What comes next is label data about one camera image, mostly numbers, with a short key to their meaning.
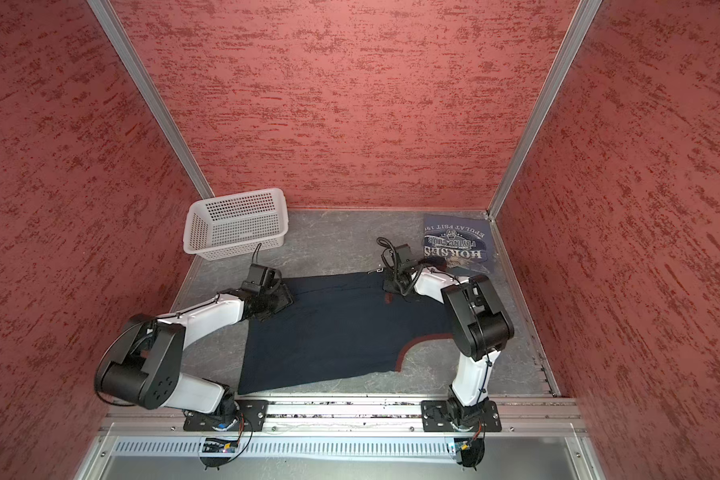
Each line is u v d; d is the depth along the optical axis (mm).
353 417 757
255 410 753
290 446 708
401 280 731
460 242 1091
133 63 793
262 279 741
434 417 739
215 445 727
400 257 790
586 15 712
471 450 710
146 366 437
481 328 475
